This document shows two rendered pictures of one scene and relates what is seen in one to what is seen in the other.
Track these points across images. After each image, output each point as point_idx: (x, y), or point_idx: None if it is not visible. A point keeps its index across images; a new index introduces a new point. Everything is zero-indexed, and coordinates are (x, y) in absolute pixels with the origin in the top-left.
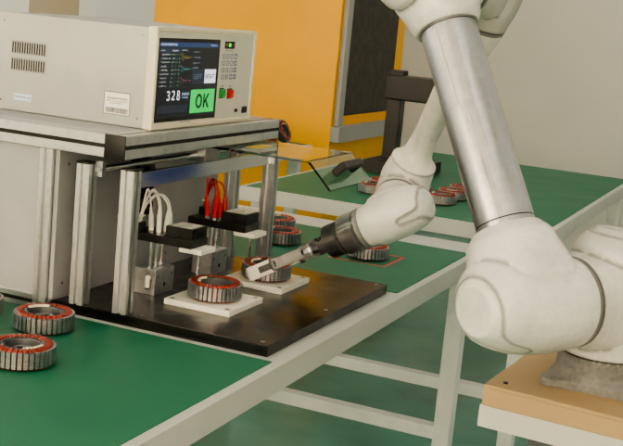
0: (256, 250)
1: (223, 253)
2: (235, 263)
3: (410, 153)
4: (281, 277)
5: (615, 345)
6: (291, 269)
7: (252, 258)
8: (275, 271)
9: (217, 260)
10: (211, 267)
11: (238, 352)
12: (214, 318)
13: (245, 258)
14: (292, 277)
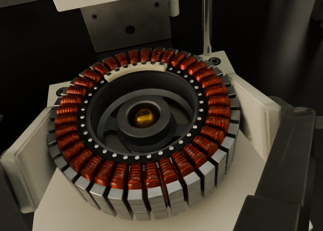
0: None
1: (147, 1)
2: (247, 13)
3: None
4: (110, 211)
5: None
6: (190, 192)
7: (142, 58)
8: (78, 188)
9: (116, 18)
10: (93, 36)
11: None
12: None
13: None
14: (236, 187)
